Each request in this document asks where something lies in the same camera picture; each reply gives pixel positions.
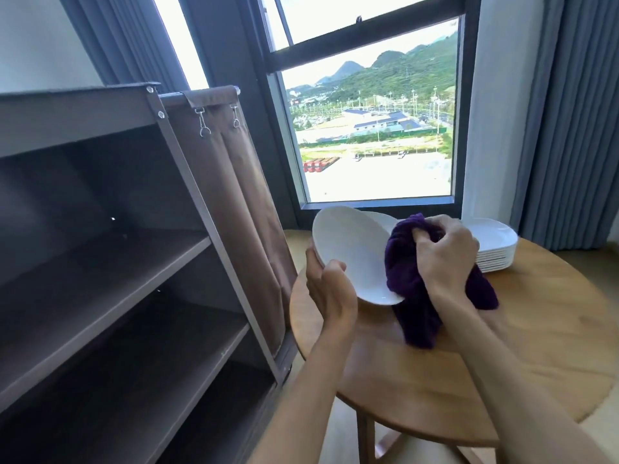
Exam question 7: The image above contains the person's left hand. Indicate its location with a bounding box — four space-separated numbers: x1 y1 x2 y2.
305 247 359 335

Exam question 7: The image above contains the person's right hand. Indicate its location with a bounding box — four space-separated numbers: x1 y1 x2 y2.
413 214 480 300

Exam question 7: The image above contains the white oval plate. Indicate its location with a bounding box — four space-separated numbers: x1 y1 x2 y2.
312 206 406 306

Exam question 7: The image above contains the purple cloth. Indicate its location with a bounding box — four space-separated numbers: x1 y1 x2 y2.
385 213 499 349

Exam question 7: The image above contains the person's left forearm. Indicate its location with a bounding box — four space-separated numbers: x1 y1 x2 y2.
247 318 361 464

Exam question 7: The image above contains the person's right forearm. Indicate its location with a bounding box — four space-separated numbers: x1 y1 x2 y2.
427 281 588 464

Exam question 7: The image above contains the stack of white square plates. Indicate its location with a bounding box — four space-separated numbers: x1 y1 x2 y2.
461 217 519 274

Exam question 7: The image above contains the brown fabric cabinet cover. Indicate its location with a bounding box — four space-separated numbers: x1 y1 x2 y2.
160 85 299 355

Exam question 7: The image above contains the round wooden table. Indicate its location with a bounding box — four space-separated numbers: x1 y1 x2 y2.
289 230 619 464

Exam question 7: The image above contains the dark framed window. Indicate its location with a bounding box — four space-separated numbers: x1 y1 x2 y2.
241 0 483 211

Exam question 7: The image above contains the grey blue curtain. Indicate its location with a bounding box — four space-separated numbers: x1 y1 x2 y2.
509 0 619 252

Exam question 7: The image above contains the brown shelf cabinet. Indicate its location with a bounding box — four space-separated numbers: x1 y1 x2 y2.
0 82 299 464

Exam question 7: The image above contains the dark grey curtain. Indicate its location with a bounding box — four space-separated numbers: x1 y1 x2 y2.
57 0 194 93

